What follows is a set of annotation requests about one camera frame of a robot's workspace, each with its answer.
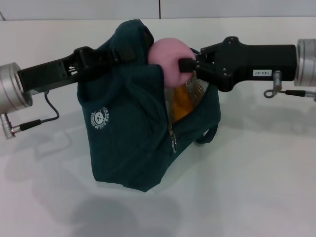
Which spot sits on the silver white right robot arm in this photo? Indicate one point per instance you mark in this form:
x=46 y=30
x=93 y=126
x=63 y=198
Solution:
x=307 y=61

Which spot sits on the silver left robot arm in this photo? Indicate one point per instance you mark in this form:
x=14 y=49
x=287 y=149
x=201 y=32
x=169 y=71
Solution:
x=12 y=86

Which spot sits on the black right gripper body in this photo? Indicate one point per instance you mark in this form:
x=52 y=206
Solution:
x=247 y=64

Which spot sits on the pink peach toy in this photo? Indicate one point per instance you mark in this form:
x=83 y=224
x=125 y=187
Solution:
x=168 y=61

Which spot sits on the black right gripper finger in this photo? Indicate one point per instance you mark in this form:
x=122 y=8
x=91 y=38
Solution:
x=207 y=54
x=187 y=65

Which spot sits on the dark teal insulated lunch bag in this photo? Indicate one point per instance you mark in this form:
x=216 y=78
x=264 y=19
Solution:
x=128 y=138

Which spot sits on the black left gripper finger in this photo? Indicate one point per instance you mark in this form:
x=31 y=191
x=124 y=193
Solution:
x=103 y=58

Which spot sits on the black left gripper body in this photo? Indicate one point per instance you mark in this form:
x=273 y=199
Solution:
x=49 y=74

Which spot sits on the yellow banana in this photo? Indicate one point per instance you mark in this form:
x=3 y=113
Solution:
x=182 y=103

